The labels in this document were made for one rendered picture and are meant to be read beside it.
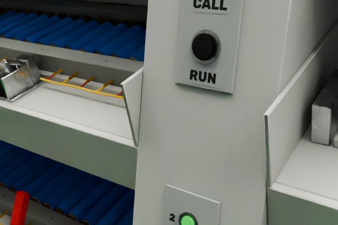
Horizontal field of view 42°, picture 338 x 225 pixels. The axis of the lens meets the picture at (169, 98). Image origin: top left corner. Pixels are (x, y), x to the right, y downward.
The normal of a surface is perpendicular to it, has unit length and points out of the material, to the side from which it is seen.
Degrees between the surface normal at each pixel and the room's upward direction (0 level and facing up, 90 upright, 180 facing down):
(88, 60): 23
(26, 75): 90
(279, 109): 90
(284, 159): 90
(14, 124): 113
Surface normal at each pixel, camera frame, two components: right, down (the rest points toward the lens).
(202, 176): -0.56, 0.12
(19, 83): 0.83, 0.18
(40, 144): -0.55, 0.49
